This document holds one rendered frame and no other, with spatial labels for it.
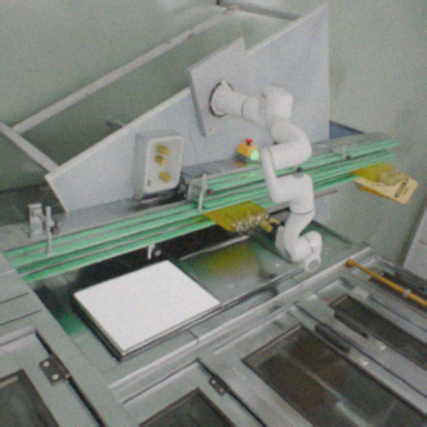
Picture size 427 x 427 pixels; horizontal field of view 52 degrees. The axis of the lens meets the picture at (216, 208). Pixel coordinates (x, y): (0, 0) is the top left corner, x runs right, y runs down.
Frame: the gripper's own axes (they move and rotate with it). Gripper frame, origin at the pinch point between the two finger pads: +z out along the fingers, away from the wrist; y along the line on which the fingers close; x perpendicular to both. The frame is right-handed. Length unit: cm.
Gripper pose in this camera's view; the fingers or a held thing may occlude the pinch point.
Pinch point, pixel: (274, 229)
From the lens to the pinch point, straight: 187.5
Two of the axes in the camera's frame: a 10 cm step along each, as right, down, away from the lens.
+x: -9.0, 0.7, -4.4
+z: -4.2, -4.2, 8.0
